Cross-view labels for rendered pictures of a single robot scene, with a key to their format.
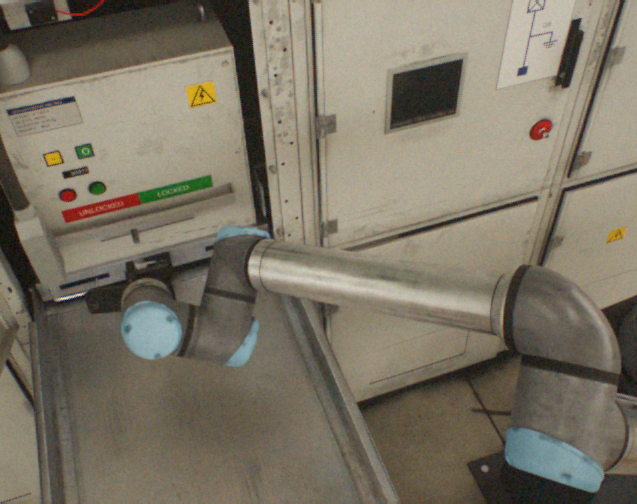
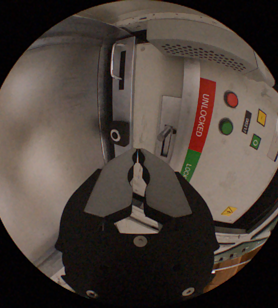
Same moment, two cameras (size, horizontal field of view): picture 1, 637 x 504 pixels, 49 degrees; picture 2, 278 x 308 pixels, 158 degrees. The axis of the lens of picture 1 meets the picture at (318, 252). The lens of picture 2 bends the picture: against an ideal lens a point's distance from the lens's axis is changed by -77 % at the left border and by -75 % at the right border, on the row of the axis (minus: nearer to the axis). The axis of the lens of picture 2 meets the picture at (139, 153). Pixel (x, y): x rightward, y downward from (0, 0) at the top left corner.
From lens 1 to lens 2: 1.39 m
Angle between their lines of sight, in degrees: 29
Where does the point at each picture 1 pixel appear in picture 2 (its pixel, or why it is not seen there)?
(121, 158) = (236, 160)
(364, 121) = not seen: hidden behind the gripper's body
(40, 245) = (241, 49)
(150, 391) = not seen: outside the picture
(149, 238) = (146, 134)
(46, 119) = (277, 138)
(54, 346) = (71, 38)
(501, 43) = not seen: hidden behind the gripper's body
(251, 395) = (28, 233)
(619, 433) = not seen: outside the picture
